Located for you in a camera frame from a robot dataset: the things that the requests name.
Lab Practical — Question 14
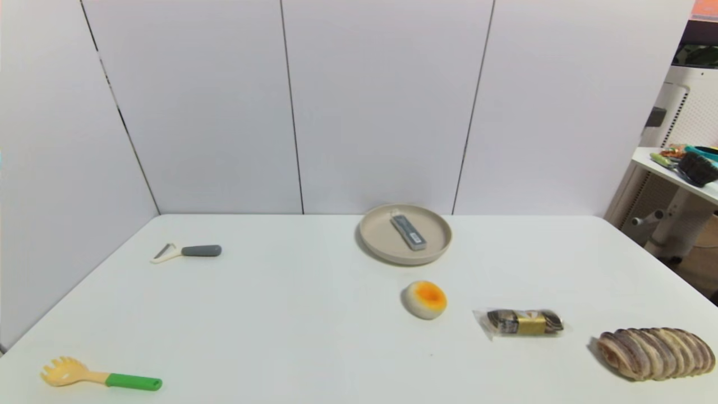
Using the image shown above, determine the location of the striped brown bread loaf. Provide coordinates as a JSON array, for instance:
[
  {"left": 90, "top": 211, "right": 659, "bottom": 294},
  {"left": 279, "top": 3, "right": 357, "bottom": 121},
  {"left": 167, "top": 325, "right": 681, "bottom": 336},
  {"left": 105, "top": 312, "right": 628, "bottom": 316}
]
[{"left": 596, "top": 327, "right": 717, "bottom": 382}]

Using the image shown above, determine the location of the white peeler grey handle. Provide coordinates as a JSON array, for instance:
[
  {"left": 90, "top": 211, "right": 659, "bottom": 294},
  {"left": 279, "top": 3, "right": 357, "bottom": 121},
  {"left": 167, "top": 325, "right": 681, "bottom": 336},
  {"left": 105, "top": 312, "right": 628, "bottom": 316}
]
[{"left": 150, "top": 243, "right": 223, "bottom": 264}]

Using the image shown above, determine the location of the wrapped dark snack gold band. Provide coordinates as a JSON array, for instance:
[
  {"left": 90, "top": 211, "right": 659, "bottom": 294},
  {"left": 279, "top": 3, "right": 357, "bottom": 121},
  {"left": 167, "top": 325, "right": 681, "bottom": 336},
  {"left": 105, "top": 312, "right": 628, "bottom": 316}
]
[{"left": 473, "top": 307, "right": 565, "bottom": 341}]

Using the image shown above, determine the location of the beige round plate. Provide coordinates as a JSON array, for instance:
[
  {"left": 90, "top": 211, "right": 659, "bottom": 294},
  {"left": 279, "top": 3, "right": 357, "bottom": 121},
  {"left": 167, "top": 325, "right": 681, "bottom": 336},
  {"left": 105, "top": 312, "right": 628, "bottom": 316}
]
[{"left": 358, "top": 204, "right": 453, "bottom": 267}]

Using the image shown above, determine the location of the yellow pasta server green handle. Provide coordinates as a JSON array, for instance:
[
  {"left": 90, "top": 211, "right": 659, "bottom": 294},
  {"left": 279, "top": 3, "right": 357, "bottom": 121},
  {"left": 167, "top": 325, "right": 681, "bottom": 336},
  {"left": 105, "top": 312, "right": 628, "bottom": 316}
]
[{"left": 40, "top": 357, "right": 163, "bottom": 392}]

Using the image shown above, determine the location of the black brush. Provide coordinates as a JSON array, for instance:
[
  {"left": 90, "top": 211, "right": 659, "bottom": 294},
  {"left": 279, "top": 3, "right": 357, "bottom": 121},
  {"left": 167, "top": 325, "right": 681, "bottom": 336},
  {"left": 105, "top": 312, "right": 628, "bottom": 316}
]
[{"left": 678, "top": 151, "right": 718, "bottom": 188}]

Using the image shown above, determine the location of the white side table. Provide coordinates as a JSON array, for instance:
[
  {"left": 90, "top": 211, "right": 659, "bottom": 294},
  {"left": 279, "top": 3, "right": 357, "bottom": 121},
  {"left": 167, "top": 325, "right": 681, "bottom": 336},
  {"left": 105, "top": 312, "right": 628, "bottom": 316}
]
[{"left": 628, "top": 146, "right": 718, "bottom": 263}]

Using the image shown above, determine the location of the white bun orange centre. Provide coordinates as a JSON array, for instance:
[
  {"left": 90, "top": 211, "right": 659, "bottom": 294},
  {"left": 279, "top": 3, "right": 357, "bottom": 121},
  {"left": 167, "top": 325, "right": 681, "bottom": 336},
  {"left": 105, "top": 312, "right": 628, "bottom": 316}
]
[{"left": 402, "top": 281, "right": 448, "bottom": 320}]

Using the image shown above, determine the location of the clear plastic tool case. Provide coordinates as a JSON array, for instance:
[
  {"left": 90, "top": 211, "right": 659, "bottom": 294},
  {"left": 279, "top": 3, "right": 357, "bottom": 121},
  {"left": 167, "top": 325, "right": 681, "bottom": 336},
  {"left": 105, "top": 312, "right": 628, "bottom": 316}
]
[{"left": 390, "top": 209, "right": 428, "bottom": 251}]

